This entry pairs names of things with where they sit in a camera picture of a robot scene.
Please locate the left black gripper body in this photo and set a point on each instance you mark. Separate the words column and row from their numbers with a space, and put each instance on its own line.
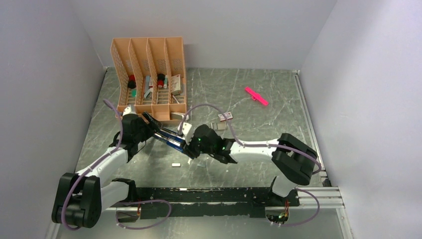
column 146, row 131

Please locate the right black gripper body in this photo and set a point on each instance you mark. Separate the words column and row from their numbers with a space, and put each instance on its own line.
column 194, row 149

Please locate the blue stapler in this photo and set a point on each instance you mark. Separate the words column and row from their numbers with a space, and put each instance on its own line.
column 172, row 141
column 170, row 134

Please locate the red white staple box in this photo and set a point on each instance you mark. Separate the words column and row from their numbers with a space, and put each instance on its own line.
column 225, row 116

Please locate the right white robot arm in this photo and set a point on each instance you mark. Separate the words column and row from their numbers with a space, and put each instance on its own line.
column 295, row 159

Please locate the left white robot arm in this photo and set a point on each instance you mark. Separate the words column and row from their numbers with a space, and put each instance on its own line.
column 82, row 196

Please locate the white grey stapler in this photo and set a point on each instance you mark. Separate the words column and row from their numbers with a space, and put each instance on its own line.
column 179, row 116

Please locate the grey stapler in organizer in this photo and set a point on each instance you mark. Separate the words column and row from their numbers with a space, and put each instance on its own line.
column 148, row 87

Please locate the red black bottle left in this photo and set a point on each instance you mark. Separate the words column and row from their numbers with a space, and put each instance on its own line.
column 131, row 82

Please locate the red black bottle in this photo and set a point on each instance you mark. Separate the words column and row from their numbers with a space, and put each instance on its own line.
column 160, row 80
column 131, row 82

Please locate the red black bottle right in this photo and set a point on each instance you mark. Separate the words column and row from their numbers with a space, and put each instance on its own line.
column 160, row 80

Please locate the white box in organizer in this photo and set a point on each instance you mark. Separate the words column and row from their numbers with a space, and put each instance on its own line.
column 176, row 84

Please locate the orange plastic desk organizer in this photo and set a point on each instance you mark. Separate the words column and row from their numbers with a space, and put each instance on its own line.
column 152, row 76

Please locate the pink plastic clip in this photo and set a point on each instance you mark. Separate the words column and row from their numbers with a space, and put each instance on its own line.
column 256, row 96

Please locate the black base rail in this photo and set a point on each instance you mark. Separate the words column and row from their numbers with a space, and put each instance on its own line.
column 158, row 202

